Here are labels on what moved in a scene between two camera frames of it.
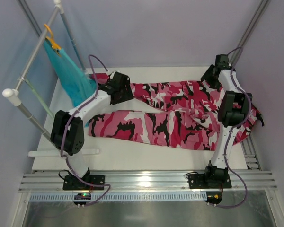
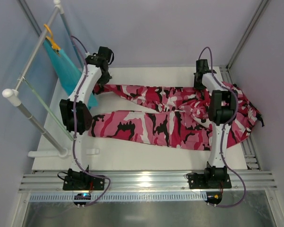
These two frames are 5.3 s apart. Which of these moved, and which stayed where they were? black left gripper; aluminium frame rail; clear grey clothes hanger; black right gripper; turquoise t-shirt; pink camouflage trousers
Moved: black right gripper; pink camouflage trousers; black left gripper
Stayed: clear grey clothes hanger; turquoise t-shirt; aluminium frame rail
